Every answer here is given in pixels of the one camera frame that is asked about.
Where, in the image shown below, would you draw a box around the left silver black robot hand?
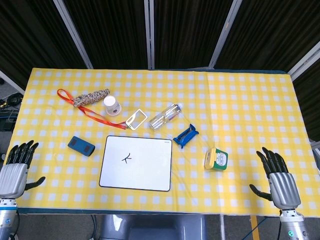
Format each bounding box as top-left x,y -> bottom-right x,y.
0,139 -> 47,200

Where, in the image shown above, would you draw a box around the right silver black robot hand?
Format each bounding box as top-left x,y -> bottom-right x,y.
249,146 -> 302,210

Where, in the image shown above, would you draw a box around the blue whiteboard eraser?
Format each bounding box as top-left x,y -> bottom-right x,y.
67,135 -> 96,158

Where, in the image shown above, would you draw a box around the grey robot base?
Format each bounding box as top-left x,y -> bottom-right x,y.
99,214 -> 208,240

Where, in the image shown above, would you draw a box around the white board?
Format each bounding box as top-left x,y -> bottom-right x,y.
98,135 -> 173,193

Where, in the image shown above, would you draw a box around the yellow green plastic container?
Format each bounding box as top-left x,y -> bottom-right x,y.
203,147 -> 229,173

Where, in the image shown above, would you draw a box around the dark fabric partition panel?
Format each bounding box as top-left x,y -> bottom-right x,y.
214,0 -> 320,73
0,0 -> 87,88
153,0 -> 235,70
292,57 -> 320,143
62,0 -> 149,70

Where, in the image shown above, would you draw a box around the yellow white checked tablecloth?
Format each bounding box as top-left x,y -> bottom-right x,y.
0,67 -> 320,218

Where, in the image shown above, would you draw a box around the white paper cup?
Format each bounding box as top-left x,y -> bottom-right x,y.
103,95 -> 122,116

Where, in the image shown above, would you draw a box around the clear badge holder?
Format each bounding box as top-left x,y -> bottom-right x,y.
125,108 -> 148,130

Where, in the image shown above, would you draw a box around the clear plastic water bottle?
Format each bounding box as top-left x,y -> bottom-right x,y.
148,102 -> 185,132

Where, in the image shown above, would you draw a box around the black floor cables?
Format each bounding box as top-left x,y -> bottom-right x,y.
0,91 -> 25,131

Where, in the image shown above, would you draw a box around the white partition post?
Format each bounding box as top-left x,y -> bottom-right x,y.
143,0 -> 156,70
208,0 -> 243,70
0,69 -> 26,95
53,0 -> 94,70
287,42 -> 320,81

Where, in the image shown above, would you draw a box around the braided multicolour rope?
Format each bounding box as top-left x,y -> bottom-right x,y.
72,88 -> 111,108

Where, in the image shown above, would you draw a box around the orange lanyard strap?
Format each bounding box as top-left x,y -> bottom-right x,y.
56,88 -> 128,131

